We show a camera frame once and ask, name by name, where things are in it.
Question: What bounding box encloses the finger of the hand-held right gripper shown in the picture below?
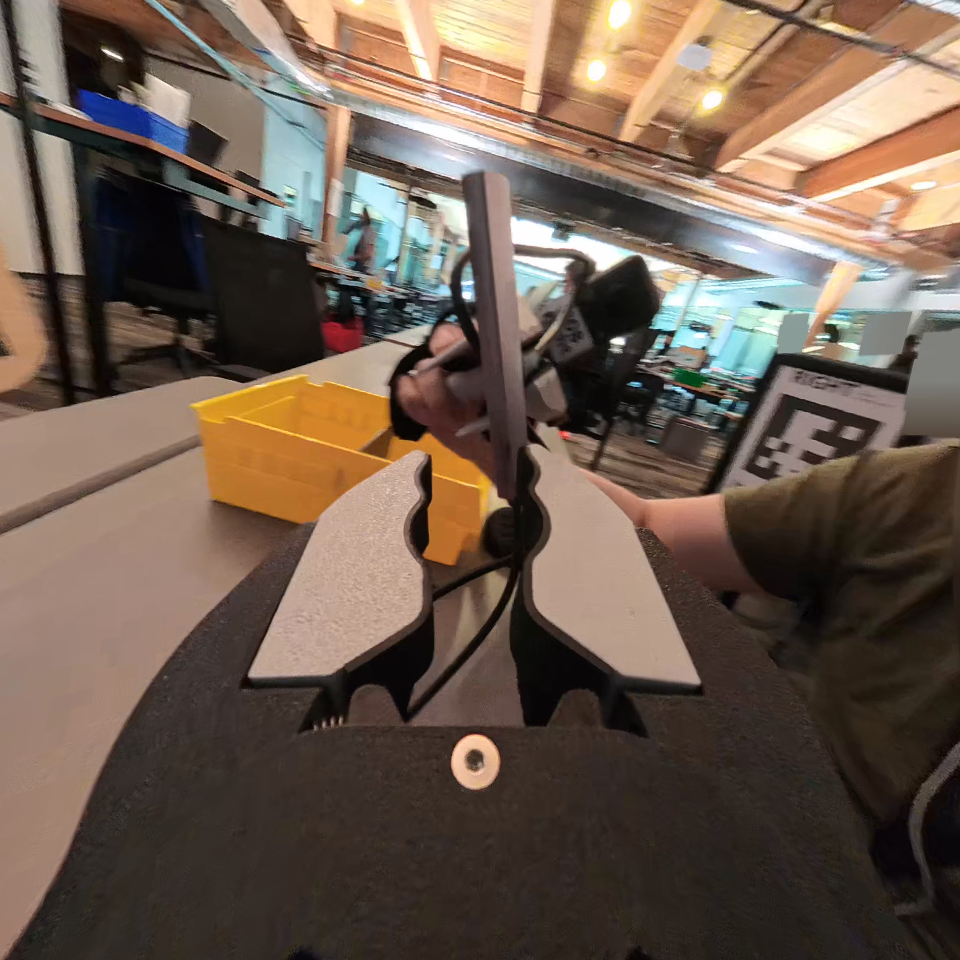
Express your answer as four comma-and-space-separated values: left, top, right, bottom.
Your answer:
521, 288, 563, 355
525, 367, 570, 423

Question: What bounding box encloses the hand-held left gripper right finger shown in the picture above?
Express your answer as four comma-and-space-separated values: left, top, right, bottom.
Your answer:
519, 444, 704, 691

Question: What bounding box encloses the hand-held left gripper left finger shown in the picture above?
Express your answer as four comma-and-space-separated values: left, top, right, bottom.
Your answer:
246, 450, 436, 687

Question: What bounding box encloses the black hub cable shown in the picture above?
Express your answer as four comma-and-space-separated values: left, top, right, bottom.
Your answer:
448, 243, 597, 361

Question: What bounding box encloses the person's right forearm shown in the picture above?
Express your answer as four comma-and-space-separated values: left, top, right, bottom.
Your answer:
577, 465, 759, 595

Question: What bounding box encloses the person's right hand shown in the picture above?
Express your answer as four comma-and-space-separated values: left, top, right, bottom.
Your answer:
396, 324, 502, 492

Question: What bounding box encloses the yellow plastic bin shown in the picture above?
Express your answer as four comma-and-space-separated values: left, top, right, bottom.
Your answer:
191, 375, 492, 567

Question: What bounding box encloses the black framed marker sign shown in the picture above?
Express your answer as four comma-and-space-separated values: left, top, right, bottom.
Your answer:
708, 352, 912, 492

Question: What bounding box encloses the wooden desk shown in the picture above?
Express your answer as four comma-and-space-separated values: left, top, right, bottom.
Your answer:
0, 93, 288, 211

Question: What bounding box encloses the blue black office chair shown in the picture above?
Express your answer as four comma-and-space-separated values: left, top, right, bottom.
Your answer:
90, 172, 215, 369

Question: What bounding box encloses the blue storage bin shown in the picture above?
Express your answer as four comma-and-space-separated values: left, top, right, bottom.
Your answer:
75, 88, 190, 147

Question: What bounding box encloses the black metal pole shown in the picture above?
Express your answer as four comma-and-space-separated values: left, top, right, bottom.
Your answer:
0, 0, 76, 406

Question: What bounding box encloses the black rectangular duct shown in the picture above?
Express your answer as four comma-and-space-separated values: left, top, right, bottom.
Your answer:
348, 112, 837, 286

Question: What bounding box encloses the black usb cable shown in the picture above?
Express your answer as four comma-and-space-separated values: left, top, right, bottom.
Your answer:
407, 502, 543, 717

